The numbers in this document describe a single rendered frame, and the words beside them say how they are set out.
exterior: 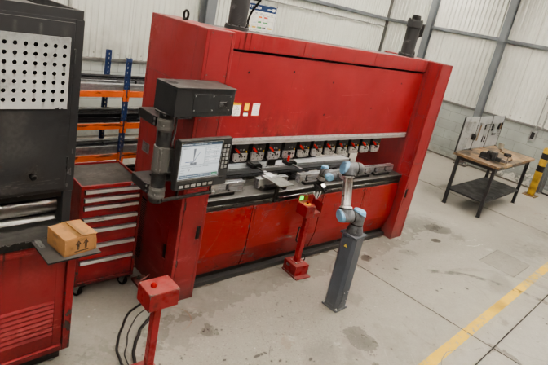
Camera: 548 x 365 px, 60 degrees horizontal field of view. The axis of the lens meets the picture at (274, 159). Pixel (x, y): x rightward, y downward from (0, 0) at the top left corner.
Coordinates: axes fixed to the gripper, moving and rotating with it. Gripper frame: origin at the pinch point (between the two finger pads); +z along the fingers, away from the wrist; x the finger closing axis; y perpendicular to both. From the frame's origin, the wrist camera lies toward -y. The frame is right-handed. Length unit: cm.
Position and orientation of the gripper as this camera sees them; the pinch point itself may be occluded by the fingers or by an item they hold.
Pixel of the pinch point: (316, 198)
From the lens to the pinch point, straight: 470.4
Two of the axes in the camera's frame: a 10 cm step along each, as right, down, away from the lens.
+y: -5.5, -4.4, 7.1
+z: -2.4, 9.0, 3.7
